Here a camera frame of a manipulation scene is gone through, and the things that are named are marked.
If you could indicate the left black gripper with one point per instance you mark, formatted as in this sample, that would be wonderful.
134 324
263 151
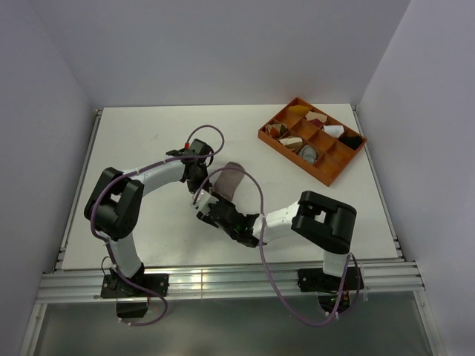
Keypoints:
205 185

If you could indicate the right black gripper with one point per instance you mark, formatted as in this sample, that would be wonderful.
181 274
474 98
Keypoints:
206 217

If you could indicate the beige sock with red stripes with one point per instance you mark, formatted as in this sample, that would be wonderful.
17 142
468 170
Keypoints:
225 182

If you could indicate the grey sock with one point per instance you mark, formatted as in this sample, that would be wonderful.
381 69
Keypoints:
308 154

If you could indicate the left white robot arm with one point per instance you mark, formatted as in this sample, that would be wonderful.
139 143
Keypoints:
114 206

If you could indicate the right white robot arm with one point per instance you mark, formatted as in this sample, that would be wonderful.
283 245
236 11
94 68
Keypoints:
323 221

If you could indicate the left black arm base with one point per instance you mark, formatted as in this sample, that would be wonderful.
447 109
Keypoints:
133 298

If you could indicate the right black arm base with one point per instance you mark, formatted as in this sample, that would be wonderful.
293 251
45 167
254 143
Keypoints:
315 280

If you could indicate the brown patterned rolled sock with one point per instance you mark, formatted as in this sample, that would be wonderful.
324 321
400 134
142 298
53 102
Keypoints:
276 130

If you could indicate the beige brown rolled sock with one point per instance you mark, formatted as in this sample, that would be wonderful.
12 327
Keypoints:
291 142

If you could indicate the yellow rolled sock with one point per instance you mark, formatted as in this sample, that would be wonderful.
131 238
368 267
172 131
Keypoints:
300 110

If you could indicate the orange compartment tray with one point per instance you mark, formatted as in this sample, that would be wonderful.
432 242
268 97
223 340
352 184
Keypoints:
333 156

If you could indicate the red beige rolled sock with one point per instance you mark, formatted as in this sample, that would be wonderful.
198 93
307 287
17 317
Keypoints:
316 118

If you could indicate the white rolled sock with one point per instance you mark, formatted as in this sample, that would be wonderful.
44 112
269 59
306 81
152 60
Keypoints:
334 130

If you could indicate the black rolled sock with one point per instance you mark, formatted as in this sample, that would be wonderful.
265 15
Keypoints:
353 142

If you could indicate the aluminium frame rail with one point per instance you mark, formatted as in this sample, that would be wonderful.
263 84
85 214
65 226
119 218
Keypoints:
218 282

